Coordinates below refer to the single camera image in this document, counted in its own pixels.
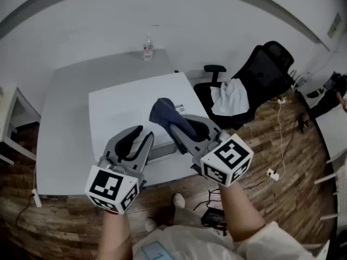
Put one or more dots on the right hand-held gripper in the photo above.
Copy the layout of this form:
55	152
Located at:
230	156

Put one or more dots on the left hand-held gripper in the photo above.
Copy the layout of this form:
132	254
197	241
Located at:
108	184

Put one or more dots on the dark blue cloth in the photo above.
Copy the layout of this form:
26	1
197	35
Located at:
162	110

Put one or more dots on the person's right forearm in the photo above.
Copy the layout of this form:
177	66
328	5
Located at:
238	213

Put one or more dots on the person's left forearm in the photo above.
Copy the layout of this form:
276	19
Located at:
115	234

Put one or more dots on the crumpled white garment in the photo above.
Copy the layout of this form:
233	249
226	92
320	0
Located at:
230	99

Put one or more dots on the person's right white shoe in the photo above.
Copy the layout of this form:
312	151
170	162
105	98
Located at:
179	200

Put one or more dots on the person's white shoe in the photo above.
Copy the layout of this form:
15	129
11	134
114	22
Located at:
179	200
150	224

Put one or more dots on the person's left white shoe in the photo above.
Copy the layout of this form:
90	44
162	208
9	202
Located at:
150	224

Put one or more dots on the black battery box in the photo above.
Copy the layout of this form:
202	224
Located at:
212	217

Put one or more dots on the white power strip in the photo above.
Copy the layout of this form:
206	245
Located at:
37	198
273	175

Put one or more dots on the black office chair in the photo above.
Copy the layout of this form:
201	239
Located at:
260	69

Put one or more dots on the small white plug socket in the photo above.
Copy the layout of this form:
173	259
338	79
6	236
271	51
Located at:
282	100

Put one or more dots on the clear plastic water bottle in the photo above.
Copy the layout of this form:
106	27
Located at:
148	50

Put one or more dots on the person's white clothing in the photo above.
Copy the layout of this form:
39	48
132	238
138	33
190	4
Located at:
189	242

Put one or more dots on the white side table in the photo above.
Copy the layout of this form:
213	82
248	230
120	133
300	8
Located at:
6	107

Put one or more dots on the white metal rack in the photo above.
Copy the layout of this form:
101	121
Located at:
332	176

